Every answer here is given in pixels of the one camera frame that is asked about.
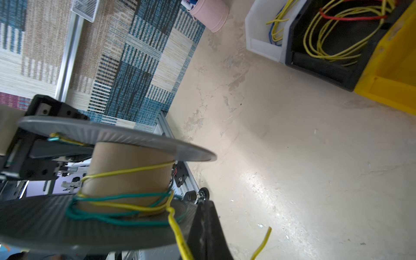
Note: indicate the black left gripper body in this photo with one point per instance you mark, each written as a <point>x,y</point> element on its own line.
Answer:
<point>29,156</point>

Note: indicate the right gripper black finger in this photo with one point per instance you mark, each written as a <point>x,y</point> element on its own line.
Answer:
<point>206,239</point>

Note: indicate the grey perforated cable spool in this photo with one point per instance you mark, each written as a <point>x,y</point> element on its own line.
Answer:
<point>125,202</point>

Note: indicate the white plastic bin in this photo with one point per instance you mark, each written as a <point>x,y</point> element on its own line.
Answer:
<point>267,27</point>

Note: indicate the pink pen cup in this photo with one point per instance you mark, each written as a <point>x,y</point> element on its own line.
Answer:
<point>212,14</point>

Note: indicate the black plastic bin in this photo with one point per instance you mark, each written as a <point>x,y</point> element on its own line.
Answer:
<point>334,40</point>

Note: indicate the yellow plastic bin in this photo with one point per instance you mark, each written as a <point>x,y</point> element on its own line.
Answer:
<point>390,75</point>

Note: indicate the white wire mesh basket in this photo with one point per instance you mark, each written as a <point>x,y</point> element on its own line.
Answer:
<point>87,9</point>

